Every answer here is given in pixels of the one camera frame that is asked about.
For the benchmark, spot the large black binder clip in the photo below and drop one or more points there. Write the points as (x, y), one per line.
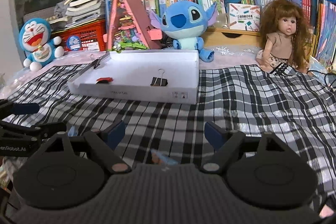
(159, 80)

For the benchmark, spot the pink fleece blanket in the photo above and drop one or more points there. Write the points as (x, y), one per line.
(230, 56)

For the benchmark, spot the white cardboard box tray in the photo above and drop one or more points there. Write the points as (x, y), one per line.
(132, 73)

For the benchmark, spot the blue Stitch plush toy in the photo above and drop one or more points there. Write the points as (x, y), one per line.
(185, 22)

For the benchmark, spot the black white plaid cloth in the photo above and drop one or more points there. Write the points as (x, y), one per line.
(294, 106)

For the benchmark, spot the red plastic crate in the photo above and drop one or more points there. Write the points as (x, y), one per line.
(86, 37)

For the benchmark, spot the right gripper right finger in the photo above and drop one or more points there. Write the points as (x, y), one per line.
(226, 145)

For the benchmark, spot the white printed cardboard box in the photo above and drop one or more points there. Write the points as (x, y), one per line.
(243, 17)

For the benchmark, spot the brown haired baby doll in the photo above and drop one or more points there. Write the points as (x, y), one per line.
(285, 37)

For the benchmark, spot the pink triangular diorama house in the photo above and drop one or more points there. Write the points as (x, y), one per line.
(130, 28)

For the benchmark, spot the wooden drawer unit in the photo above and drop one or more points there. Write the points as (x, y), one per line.
(214, 36)

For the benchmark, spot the stack of papers and books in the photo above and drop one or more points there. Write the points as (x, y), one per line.
(72, 11)

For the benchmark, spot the small binder clip on box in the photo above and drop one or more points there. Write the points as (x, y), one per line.
(96, 60)

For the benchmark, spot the Doraemon plush toy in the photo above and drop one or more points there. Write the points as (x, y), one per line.
(34, 39)

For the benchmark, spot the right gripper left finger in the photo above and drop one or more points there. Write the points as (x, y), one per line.
(101, 147)

